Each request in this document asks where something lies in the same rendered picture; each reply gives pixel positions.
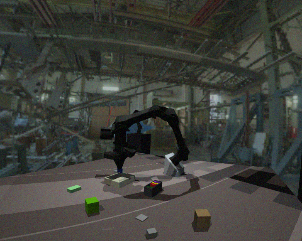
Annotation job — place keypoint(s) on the light green rectangular block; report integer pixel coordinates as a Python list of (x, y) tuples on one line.
[(74, 188)]

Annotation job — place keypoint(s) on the olive-brown cube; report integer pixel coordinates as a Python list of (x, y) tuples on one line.
[(202, 218)]

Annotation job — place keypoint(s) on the green cube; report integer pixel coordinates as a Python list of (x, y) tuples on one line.
[(92, 205)]

